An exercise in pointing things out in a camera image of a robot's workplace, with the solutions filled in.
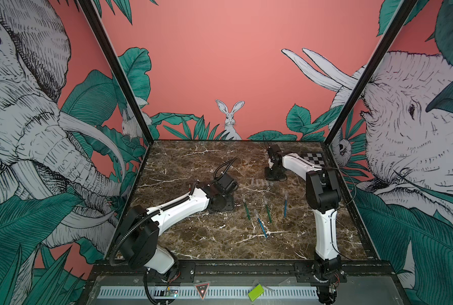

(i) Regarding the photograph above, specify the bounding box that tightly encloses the black white checkerboard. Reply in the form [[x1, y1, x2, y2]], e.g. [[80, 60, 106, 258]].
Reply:
[[301, 152, 327, 167]]

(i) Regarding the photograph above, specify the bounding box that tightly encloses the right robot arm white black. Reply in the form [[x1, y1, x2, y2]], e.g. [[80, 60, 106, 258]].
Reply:
[[264, 145, 342, 285]]

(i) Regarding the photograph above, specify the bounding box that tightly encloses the right black frame post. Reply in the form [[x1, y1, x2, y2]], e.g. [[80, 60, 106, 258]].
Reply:
[[324, 0, 418, 146]]

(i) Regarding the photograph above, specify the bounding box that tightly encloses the green sticky note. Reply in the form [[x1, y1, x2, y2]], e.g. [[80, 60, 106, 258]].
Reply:
[[248, 284, 265, 302]]

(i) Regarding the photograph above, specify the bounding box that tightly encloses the black frame post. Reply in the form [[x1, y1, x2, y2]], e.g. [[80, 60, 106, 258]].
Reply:
[[78, 0, 154, 146], [324, 0, 418, 146]]

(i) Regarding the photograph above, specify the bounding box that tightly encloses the blue carving knife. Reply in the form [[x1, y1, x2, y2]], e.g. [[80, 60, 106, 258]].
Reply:
[[283, 193, 288, 218], [254, 209, 268, 239]]

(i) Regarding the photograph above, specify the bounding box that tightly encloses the black front mounting rail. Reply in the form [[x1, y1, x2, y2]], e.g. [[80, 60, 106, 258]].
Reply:
[[92, 258, 395, 285]]

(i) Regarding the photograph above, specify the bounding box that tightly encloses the small circuit board green led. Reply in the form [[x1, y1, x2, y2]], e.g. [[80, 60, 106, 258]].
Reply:
[[160, 288, 179, 298]]

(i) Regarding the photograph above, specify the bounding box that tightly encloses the white slotted cable duct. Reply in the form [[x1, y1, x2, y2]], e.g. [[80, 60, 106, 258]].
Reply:
[[97, 286, 318, 300]]

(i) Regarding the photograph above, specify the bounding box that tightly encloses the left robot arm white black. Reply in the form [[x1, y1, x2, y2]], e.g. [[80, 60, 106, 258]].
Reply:
[[108, 158, 238, 283]]

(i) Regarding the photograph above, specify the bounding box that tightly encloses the left black frame post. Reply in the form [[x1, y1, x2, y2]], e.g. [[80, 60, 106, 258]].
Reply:
[[78, 0, 154, 146]]

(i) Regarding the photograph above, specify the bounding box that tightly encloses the green carving knife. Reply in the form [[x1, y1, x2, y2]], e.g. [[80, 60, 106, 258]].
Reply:
[[242, 196, 251, 221], [263, 197, 272, 224]]

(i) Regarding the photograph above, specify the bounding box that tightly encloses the triangular warning sticker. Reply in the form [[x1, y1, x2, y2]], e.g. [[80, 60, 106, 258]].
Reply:
[[195, 282, 211, 300]]

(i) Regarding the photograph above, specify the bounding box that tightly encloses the blue carving knife front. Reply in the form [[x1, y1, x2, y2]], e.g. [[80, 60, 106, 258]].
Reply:
[[254, 209, 268, 239]]

